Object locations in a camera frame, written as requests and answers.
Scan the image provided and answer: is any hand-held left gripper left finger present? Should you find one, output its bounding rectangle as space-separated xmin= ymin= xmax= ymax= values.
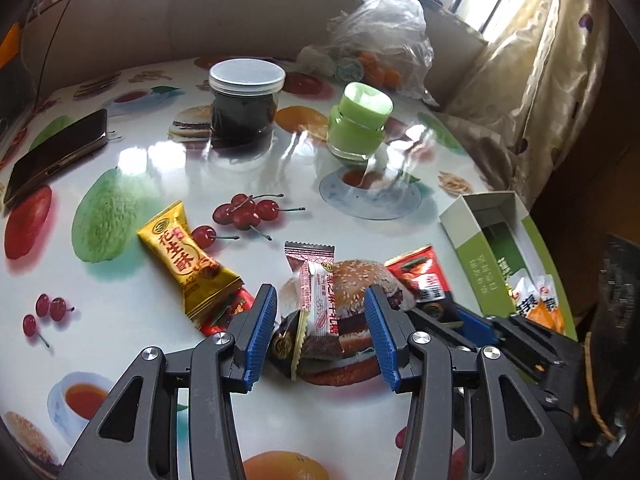
xmin=60 ymin=283 xmax=279 ymax=480

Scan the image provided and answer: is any red and brown snack packet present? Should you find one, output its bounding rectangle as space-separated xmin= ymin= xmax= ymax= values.
xmin=384 ymin=245 xmax=463 ymax=323
xmin=199 ymin=287 xmax=257 ymax=337
xmin=270 ymin=310 xmax=312 ymax=382

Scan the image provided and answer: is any small round sealed cup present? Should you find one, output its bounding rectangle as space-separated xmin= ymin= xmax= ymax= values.
xmin=336 ymin=57 xmax=363 ymax=83
xmin=300 ymin=45 xmax=336 ymax=78

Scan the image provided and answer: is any round glass coaster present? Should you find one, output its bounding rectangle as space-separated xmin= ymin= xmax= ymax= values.
xmin=319 ymin=165 xmax=423 ymax=221

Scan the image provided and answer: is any black cable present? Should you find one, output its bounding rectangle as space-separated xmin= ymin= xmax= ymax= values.
xmin=32 ymin=0 xmax=78 ymax=108

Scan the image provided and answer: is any green and white box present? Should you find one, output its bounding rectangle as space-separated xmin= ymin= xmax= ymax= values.
xmin=439 ymin=191 xmax=576 ymax=336

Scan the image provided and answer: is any cream patterned curtain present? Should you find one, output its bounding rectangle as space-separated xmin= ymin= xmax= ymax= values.
xmin=445 ymin=0 xmax=608 ymax=201

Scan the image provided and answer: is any dark jar with white lid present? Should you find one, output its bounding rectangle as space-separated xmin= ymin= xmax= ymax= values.
xmin=208 ymin=59 xmax=286 ymax=143

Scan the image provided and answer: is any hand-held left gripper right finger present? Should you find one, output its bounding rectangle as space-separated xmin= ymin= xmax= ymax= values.
xmin=363 ymin=285 xmax=583 ymax=480

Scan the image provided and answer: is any clear plastic bag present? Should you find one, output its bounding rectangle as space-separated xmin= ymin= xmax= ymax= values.
xmin=295 ymin=0 xmax=441 ymax=108

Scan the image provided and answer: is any smartphone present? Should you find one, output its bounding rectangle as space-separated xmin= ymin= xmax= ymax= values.
xmin=2 ymin=108 xmax=110 ymax=207

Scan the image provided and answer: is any dark wooden cabinet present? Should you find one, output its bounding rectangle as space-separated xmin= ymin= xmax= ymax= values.
xmin=525 ymin=10 xmax=640 ymax=241

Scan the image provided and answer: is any gold snack packet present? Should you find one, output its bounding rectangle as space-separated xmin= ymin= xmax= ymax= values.
xmin=136 ymin=201 xmax=243 ymax=321

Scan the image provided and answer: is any pink and white snack packet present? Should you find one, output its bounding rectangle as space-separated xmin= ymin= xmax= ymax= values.
xmin=284 ymin=241 xmax=347 ymax=342

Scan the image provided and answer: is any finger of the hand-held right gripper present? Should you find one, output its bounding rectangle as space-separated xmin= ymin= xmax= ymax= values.
xmin=456 ymin=310 xmax=581 ymax=381
xmin=406 ymin=308 xmax=482 ymax=352

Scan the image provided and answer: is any grey brown cloth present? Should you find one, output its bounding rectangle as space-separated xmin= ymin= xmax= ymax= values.
xmin=440 ymin=110 xmax=526 ymax=196

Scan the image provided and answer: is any green plastic jar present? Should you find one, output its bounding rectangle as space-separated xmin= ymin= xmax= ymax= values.
xmin=327 ymin=81 xmax=393 ymax=161

